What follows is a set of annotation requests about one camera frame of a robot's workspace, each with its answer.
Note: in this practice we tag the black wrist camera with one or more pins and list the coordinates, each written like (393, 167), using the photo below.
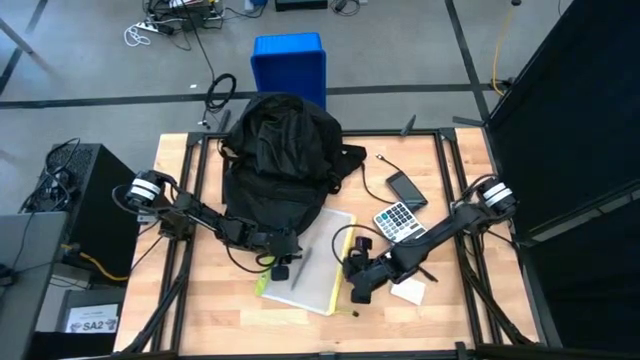
(364, 245)
(280, 273)

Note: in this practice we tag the grey metal bar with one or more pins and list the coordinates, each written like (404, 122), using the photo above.
(17, 37)

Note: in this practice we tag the black metal table frame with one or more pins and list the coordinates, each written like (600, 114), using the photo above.
(400, 134)

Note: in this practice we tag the dark fabric partition screen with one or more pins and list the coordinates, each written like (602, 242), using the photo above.
(575, 100)

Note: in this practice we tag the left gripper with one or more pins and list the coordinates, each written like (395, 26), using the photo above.
(277, 242)

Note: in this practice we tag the grey pen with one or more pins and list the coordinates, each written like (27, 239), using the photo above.
(301, 270)

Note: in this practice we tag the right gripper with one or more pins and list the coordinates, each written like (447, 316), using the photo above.
(370, 275)

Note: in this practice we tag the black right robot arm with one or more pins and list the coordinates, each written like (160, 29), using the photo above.
(450, 225)

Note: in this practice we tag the grey desk calculator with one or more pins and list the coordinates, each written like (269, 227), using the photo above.
(400, 222)

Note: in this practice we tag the pale pink note pad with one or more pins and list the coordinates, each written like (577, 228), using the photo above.
(409, 291)

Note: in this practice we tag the grey metal crossbar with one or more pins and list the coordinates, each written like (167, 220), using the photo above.
(620, 200)

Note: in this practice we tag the black flat device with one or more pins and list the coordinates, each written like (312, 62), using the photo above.
(300, 4)

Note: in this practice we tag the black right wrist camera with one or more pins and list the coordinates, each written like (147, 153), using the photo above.
(364, 245)

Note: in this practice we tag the black backpack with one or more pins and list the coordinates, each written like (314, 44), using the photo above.
(285, 160)

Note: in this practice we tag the blue plastic bin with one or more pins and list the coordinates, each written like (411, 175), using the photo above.
(290, 60)

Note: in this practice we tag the black pen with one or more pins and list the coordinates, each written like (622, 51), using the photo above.
(429, 275)

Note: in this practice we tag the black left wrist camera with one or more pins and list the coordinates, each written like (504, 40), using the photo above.
(280, 273)

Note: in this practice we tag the black box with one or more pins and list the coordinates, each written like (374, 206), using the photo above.
(90, 296)

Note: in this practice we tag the white power strip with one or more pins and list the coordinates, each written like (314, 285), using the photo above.
(149, 26)

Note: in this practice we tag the white mesh pouch yellow zipper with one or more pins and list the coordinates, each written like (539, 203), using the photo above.
(325, 240)

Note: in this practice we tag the white SA2 label sheet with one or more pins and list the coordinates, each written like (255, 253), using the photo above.
(92, 320)

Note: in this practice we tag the black computer tower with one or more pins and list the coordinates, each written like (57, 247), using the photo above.
(100, 170)

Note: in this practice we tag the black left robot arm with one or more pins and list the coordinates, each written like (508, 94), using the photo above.
(200, 217)

